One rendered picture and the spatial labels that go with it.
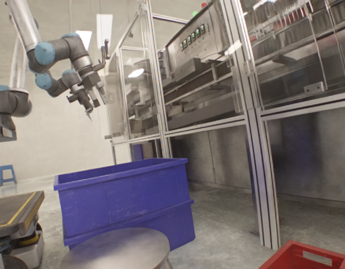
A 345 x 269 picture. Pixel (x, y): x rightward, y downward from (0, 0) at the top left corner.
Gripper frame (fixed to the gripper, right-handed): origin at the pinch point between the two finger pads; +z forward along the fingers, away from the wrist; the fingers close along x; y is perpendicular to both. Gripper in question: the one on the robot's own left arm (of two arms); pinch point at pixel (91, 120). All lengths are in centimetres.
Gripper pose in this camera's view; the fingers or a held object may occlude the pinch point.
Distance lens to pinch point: 133.6
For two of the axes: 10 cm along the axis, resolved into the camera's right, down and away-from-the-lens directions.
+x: -3.3, 2.1, 9.2
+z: 5.4, 8.4, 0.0
